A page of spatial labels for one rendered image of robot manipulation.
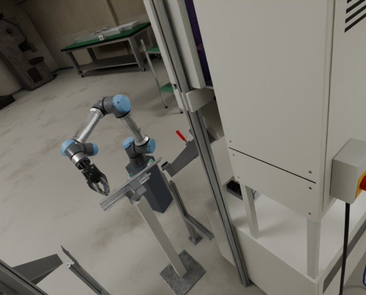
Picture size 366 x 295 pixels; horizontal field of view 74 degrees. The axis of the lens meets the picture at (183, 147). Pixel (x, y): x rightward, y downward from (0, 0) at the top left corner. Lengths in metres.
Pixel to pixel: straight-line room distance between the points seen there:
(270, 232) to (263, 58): 0.88
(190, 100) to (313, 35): 0.42
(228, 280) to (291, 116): 1.43
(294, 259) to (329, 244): 0.16
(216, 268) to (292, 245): 0.81
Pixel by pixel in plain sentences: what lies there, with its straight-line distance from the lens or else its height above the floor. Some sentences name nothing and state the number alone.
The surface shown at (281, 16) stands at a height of 1.57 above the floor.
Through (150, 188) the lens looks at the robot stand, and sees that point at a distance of 2.11.
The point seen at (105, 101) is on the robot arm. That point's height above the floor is 1.18.
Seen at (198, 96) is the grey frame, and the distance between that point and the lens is 0.83.
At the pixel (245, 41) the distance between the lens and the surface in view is 0.61.
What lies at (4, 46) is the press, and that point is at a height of 1.44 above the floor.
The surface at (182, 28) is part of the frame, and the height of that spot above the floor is 1.57.
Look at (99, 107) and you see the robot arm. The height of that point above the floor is 1.15.
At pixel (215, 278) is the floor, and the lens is 1.90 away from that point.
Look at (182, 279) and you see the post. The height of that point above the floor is 0.01.
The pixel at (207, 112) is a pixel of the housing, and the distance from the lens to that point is 0.92.
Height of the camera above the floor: 1.69
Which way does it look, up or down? 34 degrees down
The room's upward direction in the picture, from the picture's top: 20 degrees counter-clockwise
